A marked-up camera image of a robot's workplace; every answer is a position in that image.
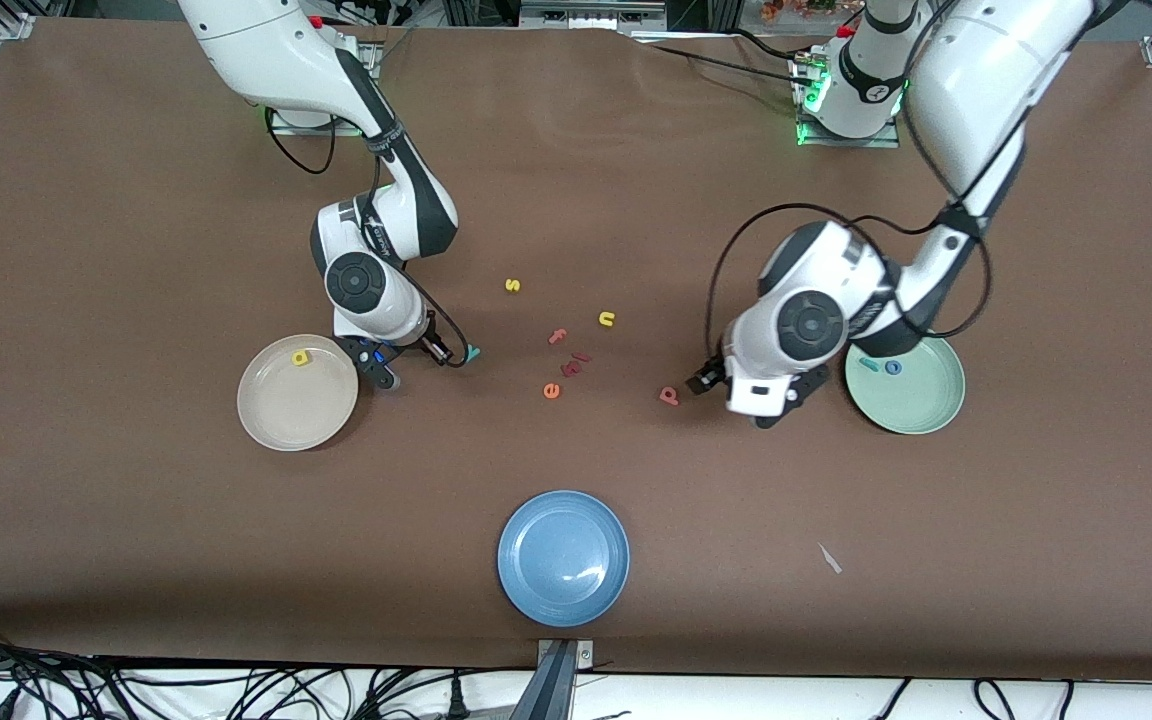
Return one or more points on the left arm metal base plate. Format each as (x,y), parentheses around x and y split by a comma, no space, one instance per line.
(886,138)

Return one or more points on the orange flower decoration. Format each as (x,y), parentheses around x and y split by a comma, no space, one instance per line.
(796,8)

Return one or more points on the blue round plate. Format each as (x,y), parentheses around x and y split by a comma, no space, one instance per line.
(563,558)

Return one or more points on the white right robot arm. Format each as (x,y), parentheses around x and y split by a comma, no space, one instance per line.
(266,50)

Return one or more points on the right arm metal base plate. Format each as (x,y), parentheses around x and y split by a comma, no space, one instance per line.
(286,128)

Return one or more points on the beige round plate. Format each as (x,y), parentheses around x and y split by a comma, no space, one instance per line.
(291,400)

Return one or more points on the white paper scrap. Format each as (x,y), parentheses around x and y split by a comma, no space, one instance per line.
(829,558)

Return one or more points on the grey power strip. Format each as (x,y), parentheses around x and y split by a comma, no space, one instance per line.
(586,15)

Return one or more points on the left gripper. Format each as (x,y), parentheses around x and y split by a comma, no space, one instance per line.
(705,380)

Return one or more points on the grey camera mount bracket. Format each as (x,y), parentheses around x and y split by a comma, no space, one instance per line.
(558,690)

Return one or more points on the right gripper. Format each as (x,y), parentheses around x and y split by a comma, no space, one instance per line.
(433,345)

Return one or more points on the black power plug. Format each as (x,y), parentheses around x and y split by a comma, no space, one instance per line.
(456,700)

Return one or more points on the green round plate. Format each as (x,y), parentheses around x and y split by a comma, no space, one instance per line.
(911,400)

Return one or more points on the brown table cover sheet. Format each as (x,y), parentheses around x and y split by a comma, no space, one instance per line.
(576,200)

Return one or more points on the pink letter p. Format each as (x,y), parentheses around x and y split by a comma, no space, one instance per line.
(669,396)

